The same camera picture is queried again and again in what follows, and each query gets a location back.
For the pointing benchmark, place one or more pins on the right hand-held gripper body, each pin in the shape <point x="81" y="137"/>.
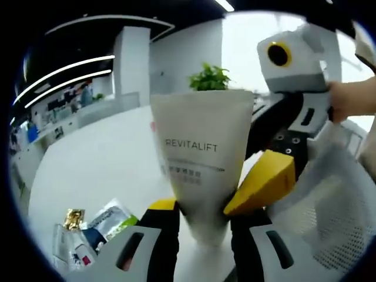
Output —
<point x="302" y="67"/>

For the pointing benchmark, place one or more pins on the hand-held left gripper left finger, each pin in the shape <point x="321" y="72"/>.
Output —
<point x="158" y="243"/>

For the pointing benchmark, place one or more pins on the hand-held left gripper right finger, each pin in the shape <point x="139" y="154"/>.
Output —
<point x="249" y="252"/>

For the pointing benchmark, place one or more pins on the green blue skincare mask sachet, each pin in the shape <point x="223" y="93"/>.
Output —
<point x="110" y="218"/>

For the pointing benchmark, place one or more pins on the white skincare tube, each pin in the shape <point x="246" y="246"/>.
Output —
<point x="202" y="152"/>

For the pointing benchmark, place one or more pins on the gold skincare sachet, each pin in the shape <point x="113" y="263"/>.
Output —
<point x="74" y="219"/>

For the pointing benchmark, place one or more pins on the white skincare sachet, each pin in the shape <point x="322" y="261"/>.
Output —
<point x="66" y="246"/>

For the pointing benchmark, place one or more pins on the blue storage crate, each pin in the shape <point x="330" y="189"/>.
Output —
<point x="33" y="134"/>

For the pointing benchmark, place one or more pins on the person's right hand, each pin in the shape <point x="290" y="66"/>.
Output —
<point x="352" y="97"/>

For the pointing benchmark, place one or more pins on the green potted plant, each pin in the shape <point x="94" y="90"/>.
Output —
<point x="210" y="77"/>

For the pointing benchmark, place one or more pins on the long ceiling light strip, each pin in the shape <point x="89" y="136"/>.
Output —
<point x="70" y="83"/>
<point x="64" y="69"/>

